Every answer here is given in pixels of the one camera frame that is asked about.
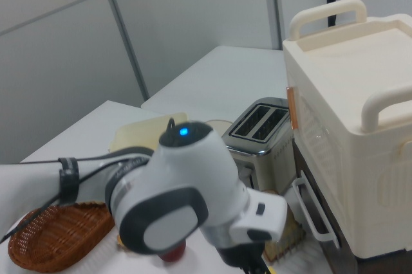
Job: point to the small metal toast rack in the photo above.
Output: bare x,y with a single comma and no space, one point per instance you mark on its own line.
289,245

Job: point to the orange door latch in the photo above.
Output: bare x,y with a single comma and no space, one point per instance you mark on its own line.
292,106

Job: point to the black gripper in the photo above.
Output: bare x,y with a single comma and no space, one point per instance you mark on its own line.
239,254

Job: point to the dark brown drawer cabinet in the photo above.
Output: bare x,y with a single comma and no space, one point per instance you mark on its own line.
309,171

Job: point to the small white lidded bin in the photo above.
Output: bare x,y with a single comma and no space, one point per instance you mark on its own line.
219,123

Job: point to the cream rectangular plastic container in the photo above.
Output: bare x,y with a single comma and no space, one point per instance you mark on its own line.
138,132

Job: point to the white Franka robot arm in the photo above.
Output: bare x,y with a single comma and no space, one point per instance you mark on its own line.
180,190

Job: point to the red apple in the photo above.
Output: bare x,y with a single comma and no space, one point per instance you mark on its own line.
172,253

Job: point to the silver two-slot toaster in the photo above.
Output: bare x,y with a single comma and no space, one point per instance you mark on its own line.
257,148

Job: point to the brown wicker basket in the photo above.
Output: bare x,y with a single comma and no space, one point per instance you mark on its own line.
61,232

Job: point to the brown bread slice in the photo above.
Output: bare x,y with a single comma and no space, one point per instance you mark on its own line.
293,225

